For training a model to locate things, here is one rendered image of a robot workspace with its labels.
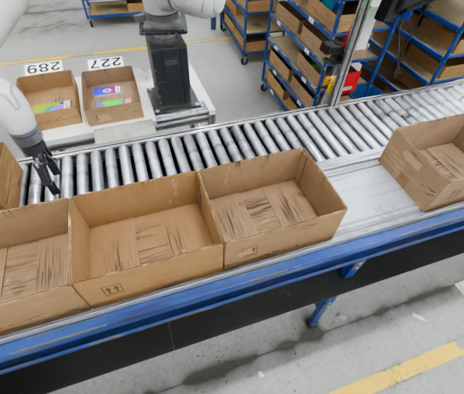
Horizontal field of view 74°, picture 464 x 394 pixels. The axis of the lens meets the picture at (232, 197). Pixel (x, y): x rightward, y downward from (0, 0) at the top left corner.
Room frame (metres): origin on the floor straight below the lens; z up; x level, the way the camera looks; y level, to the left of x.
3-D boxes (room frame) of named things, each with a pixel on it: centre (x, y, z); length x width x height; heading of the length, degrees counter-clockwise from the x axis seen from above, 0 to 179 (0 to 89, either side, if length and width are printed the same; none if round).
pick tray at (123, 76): (1.49, 0.69, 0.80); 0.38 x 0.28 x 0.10; 21
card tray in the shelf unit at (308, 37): (2.31, -0.67, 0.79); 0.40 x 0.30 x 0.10; 22
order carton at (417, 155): (0.91, -0.84, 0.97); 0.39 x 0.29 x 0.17; 110
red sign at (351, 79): (1.62, -0.61, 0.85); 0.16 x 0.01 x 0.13; 110
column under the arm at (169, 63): (1.56, 0.37, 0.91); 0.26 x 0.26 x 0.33; 22
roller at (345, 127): (1.31, -0.63, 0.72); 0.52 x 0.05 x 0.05; 20
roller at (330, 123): (1.29, -0.57, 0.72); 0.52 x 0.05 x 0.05; 20
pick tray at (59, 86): (1.41, 1.00, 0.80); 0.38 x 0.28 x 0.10; 23
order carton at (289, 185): (0.64, -0.12, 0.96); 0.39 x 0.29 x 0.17; 111
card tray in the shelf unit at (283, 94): (2.77, -0.50, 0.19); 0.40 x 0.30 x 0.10; 19
